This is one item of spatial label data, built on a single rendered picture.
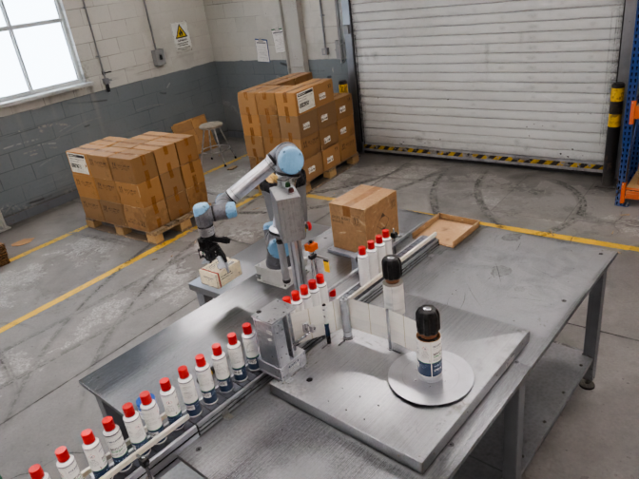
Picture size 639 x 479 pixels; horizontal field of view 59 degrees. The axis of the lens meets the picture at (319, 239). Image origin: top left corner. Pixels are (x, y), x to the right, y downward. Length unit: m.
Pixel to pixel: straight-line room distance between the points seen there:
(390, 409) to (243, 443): 0.52
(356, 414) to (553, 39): 4.95
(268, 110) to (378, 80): 1.60
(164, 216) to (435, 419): 4.34
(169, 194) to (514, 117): 3.76
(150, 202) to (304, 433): 4.03
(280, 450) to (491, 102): 5.24
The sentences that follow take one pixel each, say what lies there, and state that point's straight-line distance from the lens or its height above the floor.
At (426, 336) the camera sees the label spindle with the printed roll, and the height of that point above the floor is 1.08.
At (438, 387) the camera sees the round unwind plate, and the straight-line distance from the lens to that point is 2.08.
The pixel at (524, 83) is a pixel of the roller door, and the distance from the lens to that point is 6.46.
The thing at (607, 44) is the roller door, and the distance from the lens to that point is 6.20.
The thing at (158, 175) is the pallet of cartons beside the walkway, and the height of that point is 0.65.
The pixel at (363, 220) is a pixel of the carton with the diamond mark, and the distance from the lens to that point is 2.93.
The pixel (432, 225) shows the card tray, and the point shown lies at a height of 0.83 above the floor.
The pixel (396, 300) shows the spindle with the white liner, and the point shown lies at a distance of 2.35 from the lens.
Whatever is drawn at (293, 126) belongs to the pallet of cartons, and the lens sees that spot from 6.17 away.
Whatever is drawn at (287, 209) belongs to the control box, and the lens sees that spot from 2.20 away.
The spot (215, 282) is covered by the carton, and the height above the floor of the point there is 0.98.
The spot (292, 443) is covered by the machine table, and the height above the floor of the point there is 0.83.
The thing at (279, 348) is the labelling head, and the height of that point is 1.03.
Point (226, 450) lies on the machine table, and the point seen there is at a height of 0.83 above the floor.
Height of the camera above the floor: 2.25
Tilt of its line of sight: 25 degrees down
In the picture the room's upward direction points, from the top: 8 degrees counter-clockwise
